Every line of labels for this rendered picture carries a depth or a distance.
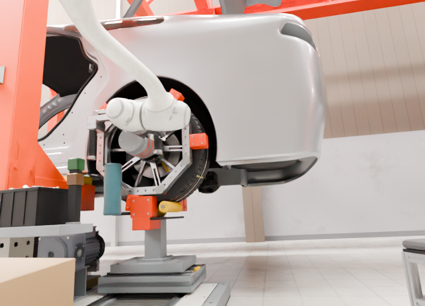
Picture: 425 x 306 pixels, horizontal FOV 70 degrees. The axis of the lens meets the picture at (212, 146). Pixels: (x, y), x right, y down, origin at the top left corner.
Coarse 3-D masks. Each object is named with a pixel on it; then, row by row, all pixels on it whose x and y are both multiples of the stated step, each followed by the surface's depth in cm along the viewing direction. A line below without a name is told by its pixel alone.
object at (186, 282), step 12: (204, 264) 181; (108, 276) 161; (120, 276) 160; (132, 276) 159; (144, 276) 158; (156, 276) 152; (168, 276) 151; (180, 276) 150; (192, 276) 152; (204, 276) 177; (108, 288) 155; (120, 288) 154; (132, 288) 153; (144, 288) 152; (156, 288) 150; (168, 288) 149; (180, 288) 148; (192, 288) 150
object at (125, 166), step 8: (112, 136) 180; (168, 136) 176; (112, 144) 181; (112, 152) 181; (120, 152) 191; (112, 160) 179; (120, 160) 190; (136, 160) 176; (144, 160) 175; (152, 160) 174; (160, 160) 179; (128, 168) 177; (144, 168) 176; (152, 168) 173; (128, 176) 190; (128, 184) 175; (136, 184) 173
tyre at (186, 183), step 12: (192, 120) 173; (192, 132) 171; (204, 132) 181; (192, 156) 168; (204, 156) 172; (192, 168) 167; (180, 180) 166; (192, 180) 166; (168, 192) 166; (180, 192) 166; (192, 192) 183
